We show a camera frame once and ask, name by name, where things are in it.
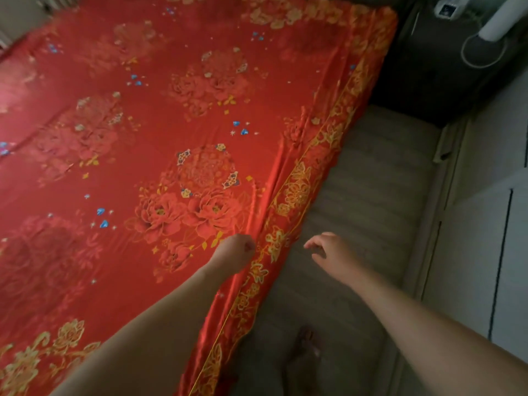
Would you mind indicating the person's left hand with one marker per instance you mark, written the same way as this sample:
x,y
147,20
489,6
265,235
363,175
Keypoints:
x,y
232,254

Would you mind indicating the person's right hand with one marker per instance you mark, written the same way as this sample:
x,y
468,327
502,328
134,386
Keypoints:
x,y
338,257

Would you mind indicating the person's left fingers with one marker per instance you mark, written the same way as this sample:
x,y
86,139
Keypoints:
x,y
247,245

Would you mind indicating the person's right fingers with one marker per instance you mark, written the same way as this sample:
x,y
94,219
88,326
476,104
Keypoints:
x,y
317,245

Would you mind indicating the red floral satin bedsheet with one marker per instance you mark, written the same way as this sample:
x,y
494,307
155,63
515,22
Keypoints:
x,y
173,119

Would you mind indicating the person's right forearm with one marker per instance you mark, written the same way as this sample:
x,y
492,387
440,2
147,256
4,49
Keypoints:
x,y
433,338

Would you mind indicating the person's left forearm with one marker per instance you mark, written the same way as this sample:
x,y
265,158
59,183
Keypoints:
x,y
148,338

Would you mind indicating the white wardrobe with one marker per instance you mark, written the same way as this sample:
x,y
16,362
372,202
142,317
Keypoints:
x,y
482,243

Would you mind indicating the black bedside cabinet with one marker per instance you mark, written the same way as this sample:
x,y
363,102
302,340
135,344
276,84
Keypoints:
x,y
445,61

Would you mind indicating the small white electronic device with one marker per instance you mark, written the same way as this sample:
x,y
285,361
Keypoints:
x,y
450,6

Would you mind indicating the white cylindrical appliance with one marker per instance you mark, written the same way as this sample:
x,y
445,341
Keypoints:
x,y
504,18

